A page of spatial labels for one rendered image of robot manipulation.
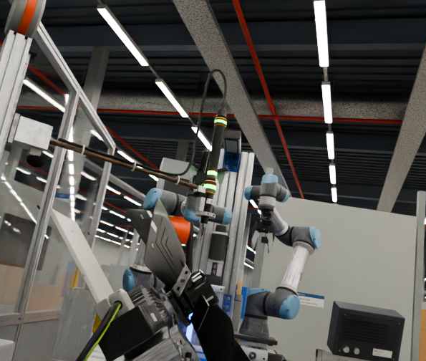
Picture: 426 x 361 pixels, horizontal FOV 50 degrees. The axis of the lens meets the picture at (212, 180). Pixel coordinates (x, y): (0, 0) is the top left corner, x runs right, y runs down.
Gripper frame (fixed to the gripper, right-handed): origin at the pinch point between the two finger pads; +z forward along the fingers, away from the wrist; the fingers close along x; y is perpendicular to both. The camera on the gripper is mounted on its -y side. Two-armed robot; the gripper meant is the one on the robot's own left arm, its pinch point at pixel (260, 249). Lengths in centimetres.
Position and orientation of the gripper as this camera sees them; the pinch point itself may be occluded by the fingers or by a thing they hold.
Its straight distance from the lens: 210.9
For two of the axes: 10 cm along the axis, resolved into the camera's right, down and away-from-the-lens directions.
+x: -9.9, -1.5, 0.3
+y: -0.1, 2.5, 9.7
